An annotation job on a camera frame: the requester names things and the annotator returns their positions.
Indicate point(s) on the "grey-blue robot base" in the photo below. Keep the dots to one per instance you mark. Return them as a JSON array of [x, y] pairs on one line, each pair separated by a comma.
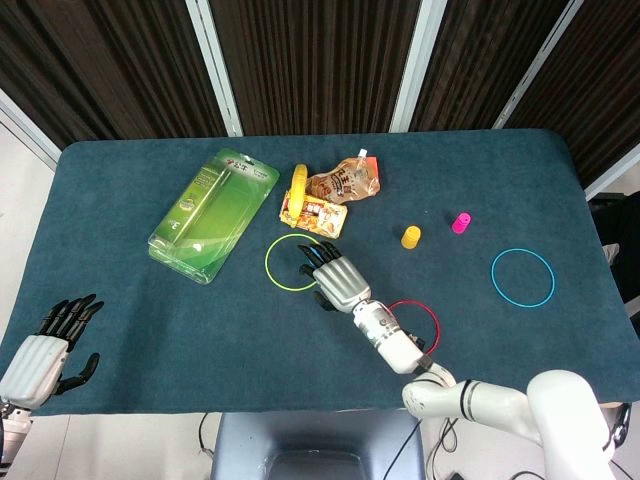
[[320, 440]]

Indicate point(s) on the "dark teal table cloth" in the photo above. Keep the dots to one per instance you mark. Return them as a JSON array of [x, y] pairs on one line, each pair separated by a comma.
[[150, 325]]

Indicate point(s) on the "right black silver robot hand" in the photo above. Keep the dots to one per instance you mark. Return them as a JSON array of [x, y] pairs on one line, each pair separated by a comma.
[[340, 285]]

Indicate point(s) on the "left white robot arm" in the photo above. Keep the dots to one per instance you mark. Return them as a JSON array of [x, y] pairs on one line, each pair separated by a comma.
[[12, 430]]

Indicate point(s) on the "orange snack packet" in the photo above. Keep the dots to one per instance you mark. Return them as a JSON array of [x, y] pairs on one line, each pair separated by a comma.
[[325, 220]]

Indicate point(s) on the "white partition post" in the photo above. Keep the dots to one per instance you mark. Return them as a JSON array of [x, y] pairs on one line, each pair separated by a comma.
[[417, 65], [30, 132], [540, 65], [212, 65], [612, 175]]

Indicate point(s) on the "orange small cup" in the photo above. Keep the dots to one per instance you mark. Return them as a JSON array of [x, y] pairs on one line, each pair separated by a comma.
[[411, 237]]

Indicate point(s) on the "magenta small cup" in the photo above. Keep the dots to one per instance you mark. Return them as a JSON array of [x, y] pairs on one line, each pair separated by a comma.
[[461, 223]]

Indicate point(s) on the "green blister pack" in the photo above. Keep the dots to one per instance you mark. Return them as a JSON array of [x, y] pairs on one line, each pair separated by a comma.
[[210, 215]]

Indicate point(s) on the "yellow banana toy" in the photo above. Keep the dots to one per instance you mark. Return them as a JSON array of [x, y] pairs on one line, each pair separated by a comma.
[[299, 190]]

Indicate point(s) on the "dark brown ribbed partition panel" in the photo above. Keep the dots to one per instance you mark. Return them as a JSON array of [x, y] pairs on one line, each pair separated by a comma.
[[480, 65], [100, 65], [315, 65], [600, 90]]

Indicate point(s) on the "black fabric object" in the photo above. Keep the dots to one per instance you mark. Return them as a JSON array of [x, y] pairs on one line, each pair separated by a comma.
[[612, 220]]

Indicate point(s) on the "brown spouted drink pouch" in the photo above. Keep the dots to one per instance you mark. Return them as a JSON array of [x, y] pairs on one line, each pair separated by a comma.
[[345, 182]]

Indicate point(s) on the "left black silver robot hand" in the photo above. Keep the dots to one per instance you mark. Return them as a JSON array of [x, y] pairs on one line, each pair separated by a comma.
[[32, 367]]

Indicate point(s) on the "black power adapter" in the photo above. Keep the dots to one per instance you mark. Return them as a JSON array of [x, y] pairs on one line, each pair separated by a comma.
[[456, 475]]

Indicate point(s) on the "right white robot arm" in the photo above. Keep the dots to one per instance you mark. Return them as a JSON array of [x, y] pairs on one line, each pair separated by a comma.
[[500, 400]]

